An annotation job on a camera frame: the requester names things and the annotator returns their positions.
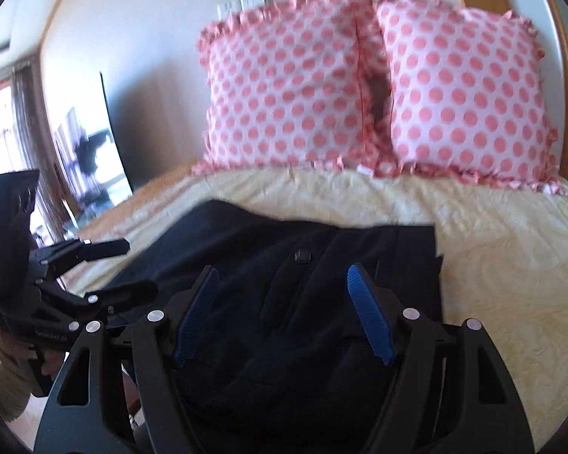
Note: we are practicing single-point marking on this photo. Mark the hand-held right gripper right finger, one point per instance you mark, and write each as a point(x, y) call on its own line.
point(369, 312)

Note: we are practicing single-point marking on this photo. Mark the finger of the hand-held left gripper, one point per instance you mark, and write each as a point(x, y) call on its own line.
point(104, 247)
point(123, 293)

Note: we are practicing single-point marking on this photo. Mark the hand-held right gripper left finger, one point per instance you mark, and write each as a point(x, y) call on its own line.
point(196, 312)

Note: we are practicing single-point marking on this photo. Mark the black pants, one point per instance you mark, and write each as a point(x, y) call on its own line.
point(288, 331)

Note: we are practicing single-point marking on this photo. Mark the person's left forearm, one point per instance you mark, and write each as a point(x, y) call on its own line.
point(4, 388)

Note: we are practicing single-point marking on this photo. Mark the person's left hand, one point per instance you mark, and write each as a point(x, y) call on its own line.
point(12, 344)

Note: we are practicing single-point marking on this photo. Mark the bright window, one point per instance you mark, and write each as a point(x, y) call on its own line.
point(0, 127)

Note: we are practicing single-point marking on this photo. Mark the brown curtain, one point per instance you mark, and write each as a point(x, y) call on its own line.
point(33, 127)

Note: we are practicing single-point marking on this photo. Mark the cream patterned bedspread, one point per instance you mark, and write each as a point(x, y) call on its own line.
point(501, 269)

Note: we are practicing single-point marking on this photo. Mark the pink polka dot pillow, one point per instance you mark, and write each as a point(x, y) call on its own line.
point(288, 85)
point(464, 94)

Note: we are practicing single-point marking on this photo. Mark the wall mirror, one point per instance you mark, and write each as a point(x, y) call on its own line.
point(99, 161)

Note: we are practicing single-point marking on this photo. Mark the wooden door frame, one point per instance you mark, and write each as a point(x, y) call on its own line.
point(565, 80)

